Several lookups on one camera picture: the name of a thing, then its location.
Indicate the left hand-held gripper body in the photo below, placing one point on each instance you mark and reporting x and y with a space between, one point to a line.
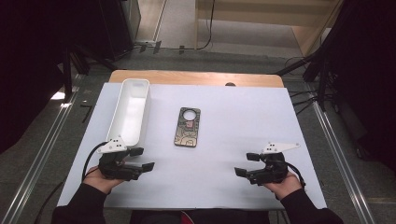
116 165

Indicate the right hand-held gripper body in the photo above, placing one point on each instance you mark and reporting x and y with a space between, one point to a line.
271 169

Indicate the white plastic bin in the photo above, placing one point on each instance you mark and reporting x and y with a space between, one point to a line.
132 115

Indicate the patterned dark phone case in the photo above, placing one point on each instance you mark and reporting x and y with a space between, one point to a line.
187 130

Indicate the person's right hand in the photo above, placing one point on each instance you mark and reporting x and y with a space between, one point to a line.
286 186

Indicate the person's left hand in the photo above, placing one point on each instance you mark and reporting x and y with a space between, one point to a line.
99 182

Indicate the person's dark clothing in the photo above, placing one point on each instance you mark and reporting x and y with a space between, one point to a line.
218 217

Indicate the small black angled tool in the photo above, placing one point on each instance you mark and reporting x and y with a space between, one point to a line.
87 110

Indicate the small dark round knob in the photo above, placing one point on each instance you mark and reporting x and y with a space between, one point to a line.
230 84

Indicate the black metal stand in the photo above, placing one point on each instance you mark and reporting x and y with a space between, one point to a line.
70 68
320 68

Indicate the black cabinet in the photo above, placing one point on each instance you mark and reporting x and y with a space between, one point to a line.
120 28

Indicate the metal floor rail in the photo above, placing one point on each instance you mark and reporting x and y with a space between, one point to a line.
37 165
342 161

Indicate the light wooden frame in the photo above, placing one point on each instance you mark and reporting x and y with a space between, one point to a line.
311 28

